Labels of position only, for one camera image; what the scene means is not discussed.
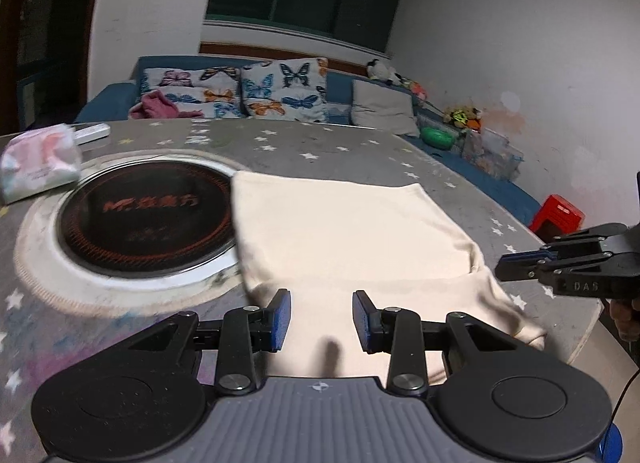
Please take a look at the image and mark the grey plain cushion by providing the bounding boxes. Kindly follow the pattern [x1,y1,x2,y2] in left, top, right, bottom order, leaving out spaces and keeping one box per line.
[350,80,420,138]

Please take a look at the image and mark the grey star tablecloth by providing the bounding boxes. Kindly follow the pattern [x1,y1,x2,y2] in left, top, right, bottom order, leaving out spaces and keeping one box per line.
[1,118,611,462]

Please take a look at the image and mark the operator right hand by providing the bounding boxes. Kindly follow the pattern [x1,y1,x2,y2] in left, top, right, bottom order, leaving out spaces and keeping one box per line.
[610,299,640,343]

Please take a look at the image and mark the yellow orange plush toys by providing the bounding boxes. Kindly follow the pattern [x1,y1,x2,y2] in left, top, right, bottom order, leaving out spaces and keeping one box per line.
[442,105,483,131]

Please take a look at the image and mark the black round induction cooktop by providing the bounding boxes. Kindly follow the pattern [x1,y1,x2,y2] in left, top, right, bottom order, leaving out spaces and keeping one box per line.
[13,149,244,318]

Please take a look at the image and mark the blue corner sofa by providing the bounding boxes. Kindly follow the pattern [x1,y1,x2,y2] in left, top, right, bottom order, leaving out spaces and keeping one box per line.
[75,56,540,226]

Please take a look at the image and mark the green bowl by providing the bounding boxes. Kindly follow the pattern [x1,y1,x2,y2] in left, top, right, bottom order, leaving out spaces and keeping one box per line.
[420,127,456,151]

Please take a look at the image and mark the clear plastic storage box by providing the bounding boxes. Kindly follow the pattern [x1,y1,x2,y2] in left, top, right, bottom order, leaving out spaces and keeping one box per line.
[462,128,524,181]

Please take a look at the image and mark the red plastic stool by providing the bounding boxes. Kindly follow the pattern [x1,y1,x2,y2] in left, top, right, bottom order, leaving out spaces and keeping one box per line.
[529,194,585,243]

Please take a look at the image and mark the cream sweatshirt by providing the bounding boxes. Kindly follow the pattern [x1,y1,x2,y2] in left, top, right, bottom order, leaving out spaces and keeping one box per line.
[231,171,546,377]

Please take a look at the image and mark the pink tissue pack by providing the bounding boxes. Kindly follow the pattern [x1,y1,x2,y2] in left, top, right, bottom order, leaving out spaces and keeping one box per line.
[1,124,81,204]

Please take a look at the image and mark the left butterfly pillow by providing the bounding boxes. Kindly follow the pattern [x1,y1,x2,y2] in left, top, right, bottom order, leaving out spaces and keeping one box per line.
[140,66,243,119]

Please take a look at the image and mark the butterfly pillow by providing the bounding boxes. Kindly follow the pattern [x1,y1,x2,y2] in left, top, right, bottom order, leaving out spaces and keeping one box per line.
[140,66,243,119]
[241,58,329,123]

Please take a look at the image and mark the white remote control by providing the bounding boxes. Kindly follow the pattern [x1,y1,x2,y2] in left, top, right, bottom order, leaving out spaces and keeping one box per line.
[74,123,111,145]

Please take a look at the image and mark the right butterfly pillow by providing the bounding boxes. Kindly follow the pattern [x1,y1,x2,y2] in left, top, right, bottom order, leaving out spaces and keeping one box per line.
[241,58,329,123]

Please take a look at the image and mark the black white plush toy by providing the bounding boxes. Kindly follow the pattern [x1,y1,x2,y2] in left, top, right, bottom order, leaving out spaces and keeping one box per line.
[367,59,405,86]

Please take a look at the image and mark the pink cloth on sofa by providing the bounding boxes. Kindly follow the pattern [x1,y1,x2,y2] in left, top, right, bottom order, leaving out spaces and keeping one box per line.
[128,89,204,119]

